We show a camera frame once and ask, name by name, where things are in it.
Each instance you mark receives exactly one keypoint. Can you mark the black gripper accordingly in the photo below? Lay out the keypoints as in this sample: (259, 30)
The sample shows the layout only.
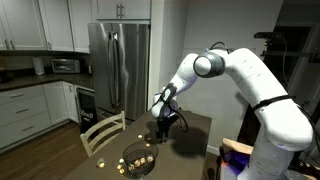
(166, 123)

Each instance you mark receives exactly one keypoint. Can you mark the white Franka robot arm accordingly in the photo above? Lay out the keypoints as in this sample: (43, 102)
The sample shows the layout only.
(283, 123)

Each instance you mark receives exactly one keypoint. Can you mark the small yellow candy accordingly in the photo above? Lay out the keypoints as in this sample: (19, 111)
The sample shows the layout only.
(121, 171)
(147, 145)
(149, 138)
(119, 166)
(140, 136)

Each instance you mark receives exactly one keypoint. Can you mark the wooden chair back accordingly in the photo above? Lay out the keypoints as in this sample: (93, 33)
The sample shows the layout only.
(103, 125)

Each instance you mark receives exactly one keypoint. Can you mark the grey robot mounting base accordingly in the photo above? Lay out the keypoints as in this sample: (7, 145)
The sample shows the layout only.
(226, 173)

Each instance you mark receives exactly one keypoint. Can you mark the stainless steel refrigerator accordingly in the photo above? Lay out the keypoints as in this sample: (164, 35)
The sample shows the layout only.
(130, 66)

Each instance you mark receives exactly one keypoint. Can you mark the wooden plank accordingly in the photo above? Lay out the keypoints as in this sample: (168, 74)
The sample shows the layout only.
(238, 146)

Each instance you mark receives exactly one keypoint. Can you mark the black beverage cooler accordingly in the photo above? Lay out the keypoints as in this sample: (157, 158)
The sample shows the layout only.
(86, 106)

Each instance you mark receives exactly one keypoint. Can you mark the dark kitchen countertop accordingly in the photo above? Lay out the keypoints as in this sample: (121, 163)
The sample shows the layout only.
(50, 79)

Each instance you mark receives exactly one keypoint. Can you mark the white upper cabinet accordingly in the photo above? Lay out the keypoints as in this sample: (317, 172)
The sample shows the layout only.
(133, 9)
(56, 23)
(80, 26)
(23, 23)

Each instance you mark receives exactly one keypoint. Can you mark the white lower kitchen cabinets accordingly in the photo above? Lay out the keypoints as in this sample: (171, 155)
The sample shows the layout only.
(23, 110)

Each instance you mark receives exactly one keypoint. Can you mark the black stereo camera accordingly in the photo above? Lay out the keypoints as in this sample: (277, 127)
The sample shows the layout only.
(266, 35)

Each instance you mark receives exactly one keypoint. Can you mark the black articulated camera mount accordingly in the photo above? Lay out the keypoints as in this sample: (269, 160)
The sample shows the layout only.
(290, 53)

